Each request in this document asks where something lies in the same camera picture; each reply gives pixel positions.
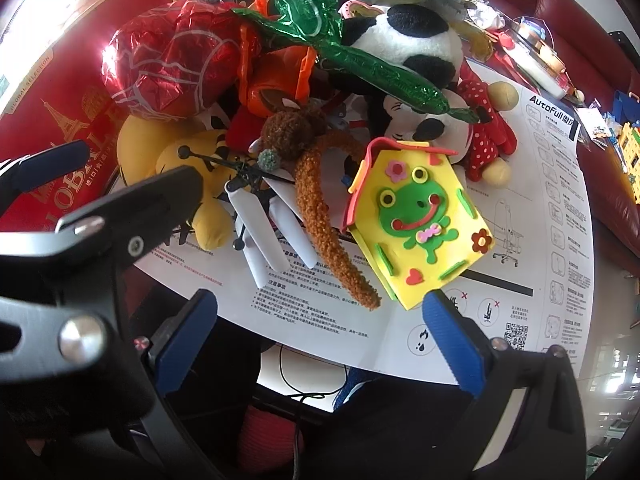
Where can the brown fuzzy bear headband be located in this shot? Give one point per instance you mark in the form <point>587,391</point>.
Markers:
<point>312,200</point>

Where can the yellow tiger plush toy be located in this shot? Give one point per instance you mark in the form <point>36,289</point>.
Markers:
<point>140,150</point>

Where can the white toy helicopter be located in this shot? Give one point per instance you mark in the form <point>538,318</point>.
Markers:
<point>250,230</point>

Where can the red printed gift box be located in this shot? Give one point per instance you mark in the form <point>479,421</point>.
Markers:
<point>65,90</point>

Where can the green foil balloon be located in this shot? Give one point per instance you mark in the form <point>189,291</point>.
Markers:
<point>310,5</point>

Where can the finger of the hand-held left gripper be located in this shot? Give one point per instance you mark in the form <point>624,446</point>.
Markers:
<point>140,210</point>
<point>50,167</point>

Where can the yellow foam frog house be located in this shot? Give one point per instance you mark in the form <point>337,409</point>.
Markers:
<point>415,210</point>

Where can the small white plush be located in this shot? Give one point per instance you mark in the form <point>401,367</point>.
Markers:
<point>487,15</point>

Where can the mouse plush polka-dot dress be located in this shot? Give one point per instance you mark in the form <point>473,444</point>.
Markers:
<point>480,125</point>

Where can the panda plush toy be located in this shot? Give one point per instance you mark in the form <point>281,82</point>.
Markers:
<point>400,45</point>

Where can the white flat packet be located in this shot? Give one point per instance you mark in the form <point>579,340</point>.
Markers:
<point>542,72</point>

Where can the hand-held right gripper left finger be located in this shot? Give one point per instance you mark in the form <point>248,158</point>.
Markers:
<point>187,340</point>

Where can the yellow building block toy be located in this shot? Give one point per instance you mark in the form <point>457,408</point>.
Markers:
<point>631,155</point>

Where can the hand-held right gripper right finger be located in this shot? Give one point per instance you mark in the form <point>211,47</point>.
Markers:
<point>450,340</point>

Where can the white instruction sheet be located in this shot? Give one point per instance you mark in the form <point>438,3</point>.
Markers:
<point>540,210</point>

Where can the clear plastic container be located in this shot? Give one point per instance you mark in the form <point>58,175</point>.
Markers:
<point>535,35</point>

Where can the orange plastic horse toy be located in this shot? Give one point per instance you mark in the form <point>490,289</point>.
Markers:
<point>272,75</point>

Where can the red foil balloon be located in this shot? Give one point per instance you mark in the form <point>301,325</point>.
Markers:
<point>165,60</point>

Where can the gold foil piece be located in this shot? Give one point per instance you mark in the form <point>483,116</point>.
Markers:
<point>480,40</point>

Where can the white printed card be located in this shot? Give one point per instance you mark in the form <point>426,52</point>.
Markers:
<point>597,127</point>

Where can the red stool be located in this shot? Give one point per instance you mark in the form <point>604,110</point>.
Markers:
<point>270,445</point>

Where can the pale grey toy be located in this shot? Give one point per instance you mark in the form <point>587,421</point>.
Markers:
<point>337,125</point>

